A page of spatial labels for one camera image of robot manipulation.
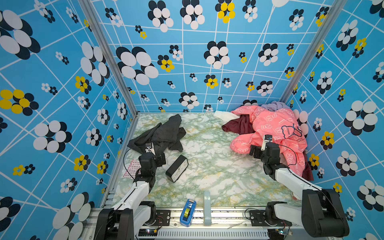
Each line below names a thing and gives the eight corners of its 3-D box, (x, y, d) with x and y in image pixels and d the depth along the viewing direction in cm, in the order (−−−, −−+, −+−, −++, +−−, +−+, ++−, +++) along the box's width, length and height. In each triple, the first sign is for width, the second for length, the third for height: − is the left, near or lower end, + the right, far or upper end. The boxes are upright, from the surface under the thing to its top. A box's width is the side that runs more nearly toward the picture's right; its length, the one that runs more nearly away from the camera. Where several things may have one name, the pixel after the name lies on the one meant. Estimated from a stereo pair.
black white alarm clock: (167, 178, 88) (164, 172, 81) (182, 161, 95) (180, 154, 88) (174, 183, 86) (172, 178, 79) (188, 165, 93) (188, 159, 86)
